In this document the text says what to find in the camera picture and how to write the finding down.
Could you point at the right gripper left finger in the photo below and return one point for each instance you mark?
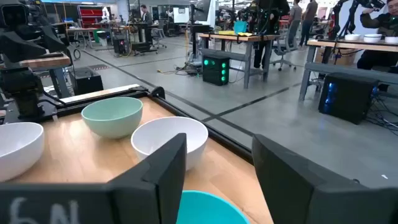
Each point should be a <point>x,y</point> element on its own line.
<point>149,193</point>

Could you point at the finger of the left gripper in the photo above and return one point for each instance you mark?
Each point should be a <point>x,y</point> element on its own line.
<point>53,39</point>
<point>15,46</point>

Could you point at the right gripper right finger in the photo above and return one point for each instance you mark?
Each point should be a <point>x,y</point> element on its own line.
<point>280,186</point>

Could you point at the white bowl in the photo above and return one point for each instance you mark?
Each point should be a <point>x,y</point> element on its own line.
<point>352,37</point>
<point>161,130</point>
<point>391,40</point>
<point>18,149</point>
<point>372,38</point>

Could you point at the mint green bowl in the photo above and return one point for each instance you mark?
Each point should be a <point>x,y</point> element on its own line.
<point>112,121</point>

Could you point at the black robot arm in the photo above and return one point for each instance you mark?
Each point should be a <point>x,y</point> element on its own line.
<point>351,18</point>
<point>335,21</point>

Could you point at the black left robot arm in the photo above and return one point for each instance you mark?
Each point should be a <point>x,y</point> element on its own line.
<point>25,90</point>

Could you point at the wooden workbench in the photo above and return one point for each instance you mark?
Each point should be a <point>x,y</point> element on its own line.
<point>81,29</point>
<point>46,62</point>
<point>348,45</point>
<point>248,38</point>

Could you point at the red shelf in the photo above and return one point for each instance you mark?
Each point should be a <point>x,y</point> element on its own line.
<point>90,17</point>

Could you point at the black computer tower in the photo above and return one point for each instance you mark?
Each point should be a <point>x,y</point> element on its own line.
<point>87,82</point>

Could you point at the teal bowl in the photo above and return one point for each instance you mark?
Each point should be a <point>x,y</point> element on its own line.
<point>211,211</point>

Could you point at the small black computer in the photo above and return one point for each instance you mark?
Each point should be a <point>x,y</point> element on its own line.
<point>120,46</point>

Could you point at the person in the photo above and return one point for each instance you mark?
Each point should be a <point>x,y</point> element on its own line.
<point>146,18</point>
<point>295,15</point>
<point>309,15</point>
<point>379,25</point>
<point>270,18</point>

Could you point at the grey office chair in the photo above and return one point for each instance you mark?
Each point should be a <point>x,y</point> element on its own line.
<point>159,32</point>

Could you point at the blue-lit black computer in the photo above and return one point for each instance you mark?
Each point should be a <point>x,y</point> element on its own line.
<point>351,99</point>

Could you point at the green-lit black computer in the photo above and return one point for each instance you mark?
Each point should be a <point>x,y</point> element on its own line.
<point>214,74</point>

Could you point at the whiteboard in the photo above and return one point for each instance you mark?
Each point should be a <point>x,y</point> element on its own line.
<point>181,15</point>

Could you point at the monitor cart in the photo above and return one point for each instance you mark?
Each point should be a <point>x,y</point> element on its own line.
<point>199,29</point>

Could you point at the black monitor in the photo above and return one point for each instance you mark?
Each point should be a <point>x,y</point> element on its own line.
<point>203,11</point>

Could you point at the yellow cloth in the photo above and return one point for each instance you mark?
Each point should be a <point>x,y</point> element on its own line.
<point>230,32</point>

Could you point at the teal bag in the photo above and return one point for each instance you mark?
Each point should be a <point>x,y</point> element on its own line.
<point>240,27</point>

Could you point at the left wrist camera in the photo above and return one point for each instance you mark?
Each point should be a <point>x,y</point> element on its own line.
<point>14,15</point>

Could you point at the black table frame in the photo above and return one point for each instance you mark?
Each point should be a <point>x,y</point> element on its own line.
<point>230,143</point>

